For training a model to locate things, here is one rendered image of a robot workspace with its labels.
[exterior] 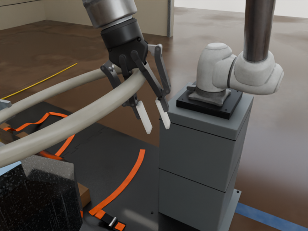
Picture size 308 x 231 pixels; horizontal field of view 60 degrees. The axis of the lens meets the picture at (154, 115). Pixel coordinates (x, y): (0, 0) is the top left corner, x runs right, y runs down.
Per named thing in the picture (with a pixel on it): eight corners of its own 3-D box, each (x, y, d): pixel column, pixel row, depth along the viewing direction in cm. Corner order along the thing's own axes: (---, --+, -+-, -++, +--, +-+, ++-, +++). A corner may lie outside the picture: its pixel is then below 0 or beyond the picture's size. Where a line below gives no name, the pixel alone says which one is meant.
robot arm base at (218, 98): (193, 84, 153) (194, 75, 150) (231, 92, 144) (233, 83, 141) (180, 96, 139) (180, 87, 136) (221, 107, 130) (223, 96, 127)
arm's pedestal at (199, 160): (178, 169, 213) (184, 77, 172) (241, 192, 193) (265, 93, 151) (147, 215, 175) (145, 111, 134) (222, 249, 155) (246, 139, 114)
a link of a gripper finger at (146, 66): (132, 50, 54) (138, 46, 54) (161, 95, 58) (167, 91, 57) (128, 54, 51) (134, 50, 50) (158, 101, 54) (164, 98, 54)
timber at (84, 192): (90, 200, 184) (89, 188, 178) (78, 212, 175) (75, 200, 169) (62, 183, 198) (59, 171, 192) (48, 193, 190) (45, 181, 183)
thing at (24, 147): (-110, 185, 55) (-120, 174, 54) (54, 90, 93) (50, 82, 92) (41, 185, 30) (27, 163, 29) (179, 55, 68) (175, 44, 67)
